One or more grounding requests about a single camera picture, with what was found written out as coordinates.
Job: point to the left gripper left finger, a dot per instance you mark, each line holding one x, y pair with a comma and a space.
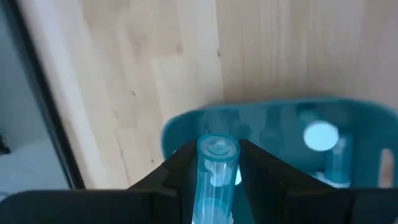
124, 208

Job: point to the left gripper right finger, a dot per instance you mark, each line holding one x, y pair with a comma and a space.
311, 208

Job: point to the teal plastic bin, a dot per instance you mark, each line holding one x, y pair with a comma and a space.
273, 124

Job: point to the black aluminium table frame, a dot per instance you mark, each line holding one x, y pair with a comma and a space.
46, 99

